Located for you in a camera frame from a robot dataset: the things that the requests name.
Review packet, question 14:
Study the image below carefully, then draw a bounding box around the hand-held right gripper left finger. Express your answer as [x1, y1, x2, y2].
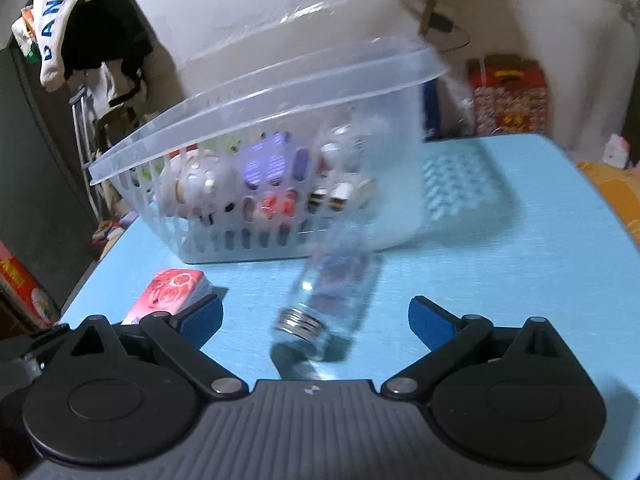
[65, 294, 251, 402]

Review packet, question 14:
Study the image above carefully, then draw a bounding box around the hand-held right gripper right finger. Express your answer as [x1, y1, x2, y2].
[382, 296, 576, 402]

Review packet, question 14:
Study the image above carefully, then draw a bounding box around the pink white box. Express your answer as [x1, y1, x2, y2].
[121, 268, 214, 326]

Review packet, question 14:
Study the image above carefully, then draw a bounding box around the clear plastic bottle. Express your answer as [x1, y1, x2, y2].
[269, 220, 384, 364]

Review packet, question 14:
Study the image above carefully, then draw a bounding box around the red ball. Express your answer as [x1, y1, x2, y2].
[259, 187, 301, 224]

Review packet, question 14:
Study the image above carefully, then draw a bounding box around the round orange white packet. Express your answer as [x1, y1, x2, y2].
[159, 152, 241, 221]

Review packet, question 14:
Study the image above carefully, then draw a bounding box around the white cigarette box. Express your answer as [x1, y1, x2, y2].
[307, 177, 377, 214]

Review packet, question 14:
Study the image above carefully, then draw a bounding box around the clear plastic basket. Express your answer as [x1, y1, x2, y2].
[88, 35, 451, 266]

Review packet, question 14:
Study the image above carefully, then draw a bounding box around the purple box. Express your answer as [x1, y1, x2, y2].
[240, 132, 311, 191]

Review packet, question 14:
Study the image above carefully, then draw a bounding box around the red printed carton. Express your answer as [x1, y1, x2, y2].
[0, 240, 61, 327]

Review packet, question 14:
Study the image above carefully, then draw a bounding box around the dark door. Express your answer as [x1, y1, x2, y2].
[0, 44, 101, 307]

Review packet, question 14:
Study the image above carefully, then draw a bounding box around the blue shopping bag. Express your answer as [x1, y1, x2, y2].
[422, 77, 444, 141]

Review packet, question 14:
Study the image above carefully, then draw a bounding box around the metal crutch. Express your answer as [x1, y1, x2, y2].
[70, 87, 102, 172]

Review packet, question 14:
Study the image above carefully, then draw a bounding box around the red gift box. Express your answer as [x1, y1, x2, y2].
[467, 54, 549, 136]

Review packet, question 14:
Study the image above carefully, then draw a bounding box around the small white box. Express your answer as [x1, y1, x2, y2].
[602, 133, 631, 169]

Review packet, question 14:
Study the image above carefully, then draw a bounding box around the black garment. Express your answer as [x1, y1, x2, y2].
[62, 0, 154, 107]

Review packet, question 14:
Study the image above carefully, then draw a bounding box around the orange white cloth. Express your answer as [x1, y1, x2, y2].
[11, 5, 42, 64]

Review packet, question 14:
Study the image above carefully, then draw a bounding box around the wooden wall block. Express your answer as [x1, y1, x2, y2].
[418, 0, 439, 36]

